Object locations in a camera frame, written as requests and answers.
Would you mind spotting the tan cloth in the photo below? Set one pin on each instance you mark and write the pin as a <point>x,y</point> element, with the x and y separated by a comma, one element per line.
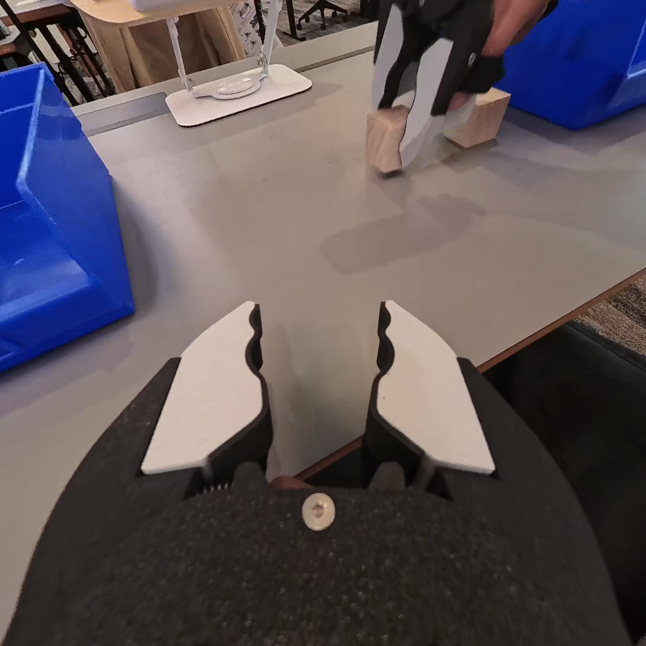
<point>146,50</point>

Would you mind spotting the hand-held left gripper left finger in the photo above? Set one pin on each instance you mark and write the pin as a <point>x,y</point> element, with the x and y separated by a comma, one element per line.
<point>207,403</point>

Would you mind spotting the wooden cube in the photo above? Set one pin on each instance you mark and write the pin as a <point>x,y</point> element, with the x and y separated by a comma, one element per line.
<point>383,141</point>
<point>484,121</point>

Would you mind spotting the white printed bag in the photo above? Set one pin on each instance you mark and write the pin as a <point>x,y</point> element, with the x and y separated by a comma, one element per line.
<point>247,30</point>

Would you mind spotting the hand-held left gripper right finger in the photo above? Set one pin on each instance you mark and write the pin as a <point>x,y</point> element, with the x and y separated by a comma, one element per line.
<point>429,403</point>

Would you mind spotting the wooden top desk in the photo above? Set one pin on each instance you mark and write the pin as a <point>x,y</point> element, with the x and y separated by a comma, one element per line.
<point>35,23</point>

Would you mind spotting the person's right hand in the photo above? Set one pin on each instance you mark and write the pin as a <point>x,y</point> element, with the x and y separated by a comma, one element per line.
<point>515,25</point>

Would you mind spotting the person's black pants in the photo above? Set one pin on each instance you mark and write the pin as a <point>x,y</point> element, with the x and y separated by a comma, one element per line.
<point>580,429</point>

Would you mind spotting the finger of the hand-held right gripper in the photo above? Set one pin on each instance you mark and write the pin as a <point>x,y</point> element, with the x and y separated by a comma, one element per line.
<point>429,91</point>
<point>386,50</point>

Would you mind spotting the white document stand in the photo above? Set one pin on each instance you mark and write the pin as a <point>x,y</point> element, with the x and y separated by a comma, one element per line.
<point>242,96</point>

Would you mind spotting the black office chair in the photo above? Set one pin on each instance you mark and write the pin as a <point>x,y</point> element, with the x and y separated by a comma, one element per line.
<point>323,7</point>

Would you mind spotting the blue plastic bin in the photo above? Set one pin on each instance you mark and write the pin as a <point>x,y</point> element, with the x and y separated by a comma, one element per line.
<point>60,212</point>
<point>580,65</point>

